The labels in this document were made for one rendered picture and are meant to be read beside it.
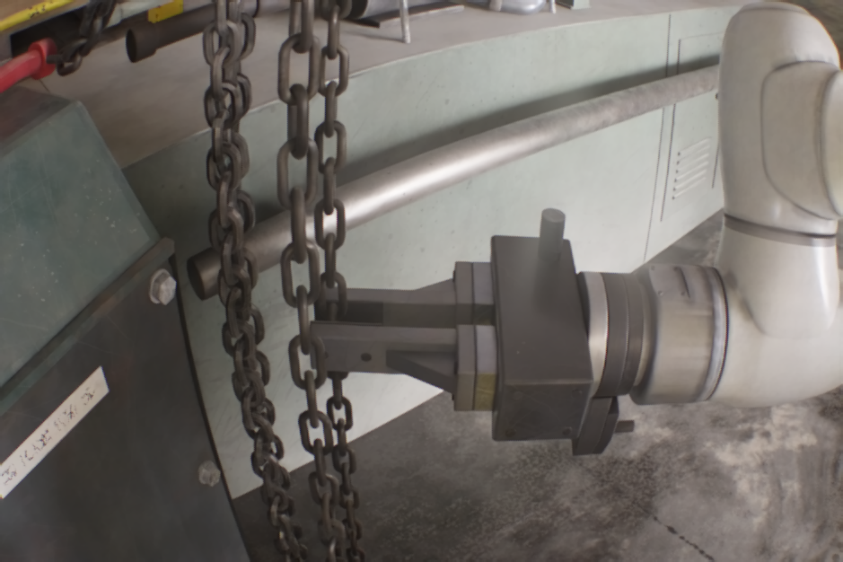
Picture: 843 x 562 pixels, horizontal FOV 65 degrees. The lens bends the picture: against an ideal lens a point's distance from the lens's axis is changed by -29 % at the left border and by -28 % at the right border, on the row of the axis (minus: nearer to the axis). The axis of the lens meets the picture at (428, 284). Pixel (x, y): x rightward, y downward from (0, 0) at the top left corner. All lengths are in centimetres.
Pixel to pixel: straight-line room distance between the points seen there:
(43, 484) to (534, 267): 34
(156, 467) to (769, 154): 40
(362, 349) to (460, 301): 6
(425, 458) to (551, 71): 61
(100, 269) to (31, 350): 6
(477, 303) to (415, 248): 68
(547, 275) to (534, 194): 81
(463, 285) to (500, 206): 76
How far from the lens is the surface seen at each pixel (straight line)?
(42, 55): 47
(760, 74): 50
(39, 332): 35
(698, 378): 51
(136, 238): 38
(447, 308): 51
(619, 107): 126
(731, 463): 139
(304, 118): 31
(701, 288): 51
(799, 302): 52
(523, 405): 46
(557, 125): 115
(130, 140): 91
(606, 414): 53
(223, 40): 40
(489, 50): 113
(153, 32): 81
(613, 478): 131
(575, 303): 50
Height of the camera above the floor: 98
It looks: 37 degrees down
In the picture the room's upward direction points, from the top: 2 degrees clockwise
